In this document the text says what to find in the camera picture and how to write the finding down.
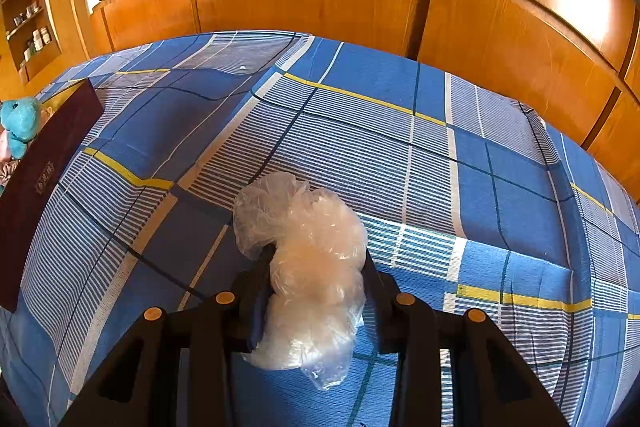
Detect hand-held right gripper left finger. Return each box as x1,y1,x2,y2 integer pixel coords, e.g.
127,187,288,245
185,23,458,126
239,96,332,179
60,244,276,427

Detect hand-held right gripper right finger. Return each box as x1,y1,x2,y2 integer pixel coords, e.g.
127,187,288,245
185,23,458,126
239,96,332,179
362,249,571,427

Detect clear plastic bag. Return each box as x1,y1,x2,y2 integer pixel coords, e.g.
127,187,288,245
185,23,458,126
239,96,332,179
232,172,369,392

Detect maroon box with gold lining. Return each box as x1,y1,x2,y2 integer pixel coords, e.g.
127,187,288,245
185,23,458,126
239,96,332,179
0,79,105,313

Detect blue plush toy pink dress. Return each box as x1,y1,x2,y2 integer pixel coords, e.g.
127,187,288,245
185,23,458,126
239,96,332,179
0,97,44,158

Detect small dark bottles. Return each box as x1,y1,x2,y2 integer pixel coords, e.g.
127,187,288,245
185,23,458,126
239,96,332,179
9,2,44,28

